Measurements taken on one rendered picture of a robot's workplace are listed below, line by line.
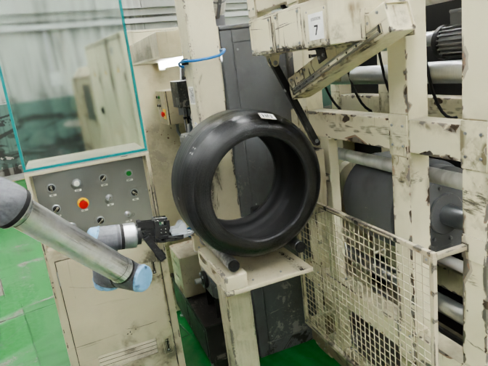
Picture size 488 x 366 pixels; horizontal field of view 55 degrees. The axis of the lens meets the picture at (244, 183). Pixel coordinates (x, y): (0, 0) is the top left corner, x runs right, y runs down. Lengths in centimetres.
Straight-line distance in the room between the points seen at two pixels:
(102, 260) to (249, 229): 74
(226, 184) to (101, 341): 102
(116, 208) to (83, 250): 92
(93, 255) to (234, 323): 102
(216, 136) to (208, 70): 43
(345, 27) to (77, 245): 102
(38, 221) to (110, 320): 122
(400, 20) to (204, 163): 76
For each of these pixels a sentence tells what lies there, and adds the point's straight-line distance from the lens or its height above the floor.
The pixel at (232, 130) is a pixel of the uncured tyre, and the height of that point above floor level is 140.
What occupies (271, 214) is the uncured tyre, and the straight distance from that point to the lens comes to 203.
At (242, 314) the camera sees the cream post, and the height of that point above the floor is 48.
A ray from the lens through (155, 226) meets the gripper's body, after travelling 169.
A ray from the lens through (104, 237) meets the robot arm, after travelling 166.
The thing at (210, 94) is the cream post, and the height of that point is 151.
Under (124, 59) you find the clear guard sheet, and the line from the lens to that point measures 225.
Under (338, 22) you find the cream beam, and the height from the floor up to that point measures 170.
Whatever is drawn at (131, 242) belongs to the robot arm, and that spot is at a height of 106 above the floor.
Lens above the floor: 162
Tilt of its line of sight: 14 degrees down
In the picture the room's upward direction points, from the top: 7 degrees counter-clockwise
